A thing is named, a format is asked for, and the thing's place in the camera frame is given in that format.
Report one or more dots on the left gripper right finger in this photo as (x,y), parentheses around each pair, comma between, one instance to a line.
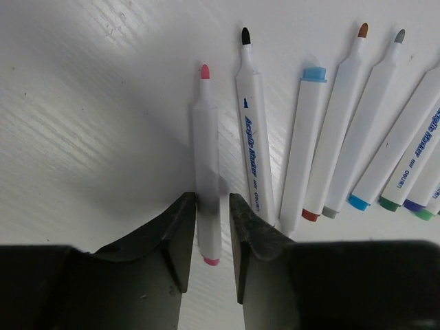
(263,276)

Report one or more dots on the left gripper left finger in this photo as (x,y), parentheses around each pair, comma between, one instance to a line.
(137,282)

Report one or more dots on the black marker pen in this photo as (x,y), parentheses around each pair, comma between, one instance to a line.
(254,138)

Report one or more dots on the pink cap blue marker pen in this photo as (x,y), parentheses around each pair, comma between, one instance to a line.
(309,108)

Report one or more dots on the teal green marker pen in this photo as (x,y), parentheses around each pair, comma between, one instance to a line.
(431,210)

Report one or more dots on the dark blue marker pen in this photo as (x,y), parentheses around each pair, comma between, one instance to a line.
(424,188)

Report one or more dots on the grey green marker pen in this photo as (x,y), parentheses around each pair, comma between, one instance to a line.
(358,135)

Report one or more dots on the dark green marker pen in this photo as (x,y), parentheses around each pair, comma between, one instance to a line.
(412,162)

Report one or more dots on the dark red marker pen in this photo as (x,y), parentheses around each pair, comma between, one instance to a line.
(336,120)

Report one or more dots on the light blue marker pen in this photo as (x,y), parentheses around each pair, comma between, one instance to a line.
(397,141)

